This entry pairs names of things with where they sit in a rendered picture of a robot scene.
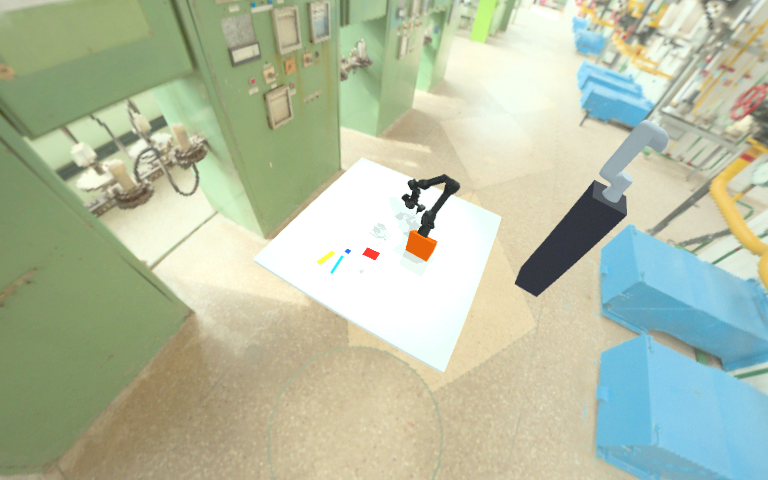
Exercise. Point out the yellow flat plate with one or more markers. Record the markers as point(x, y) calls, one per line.
point(325, 258)

